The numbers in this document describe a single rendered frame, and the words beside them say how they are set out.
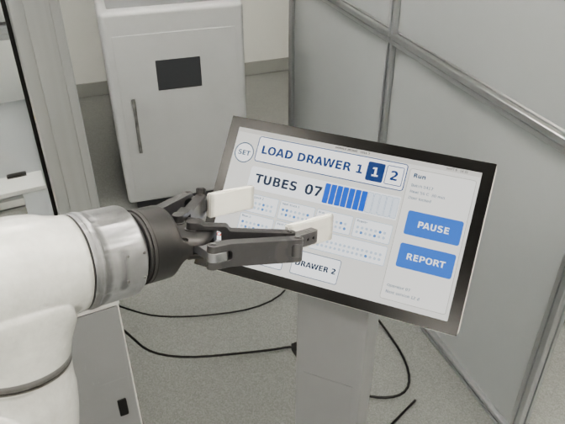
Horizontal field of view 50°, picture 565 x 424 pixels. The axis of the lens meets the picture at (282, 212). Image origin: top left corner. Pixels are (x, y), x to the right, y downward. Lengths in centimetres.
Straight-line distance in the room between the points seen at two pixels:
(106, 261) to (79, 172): 68
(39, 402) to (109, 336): 91
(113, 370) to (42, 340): 101
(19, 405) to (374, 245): 73
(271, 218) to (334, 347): 35
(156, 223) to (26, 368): 17
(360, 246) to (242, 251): 56
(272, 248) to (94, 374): 100
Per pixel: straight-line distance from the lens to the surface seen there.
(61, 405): 59
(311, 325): 136
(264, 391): 224
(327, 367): 143
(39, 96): 116
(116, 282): 56
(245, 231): 62
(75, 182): 123
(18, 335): 53
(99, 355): 151
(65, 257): 53
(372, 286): 113
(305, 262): 115
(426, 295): 111
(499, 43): 184
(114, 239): 56
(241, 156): 123
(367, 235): 113
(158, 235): 58
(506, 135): 185
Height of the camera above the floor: 173
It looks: 34 degrees down
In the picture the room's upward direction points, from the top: straight up
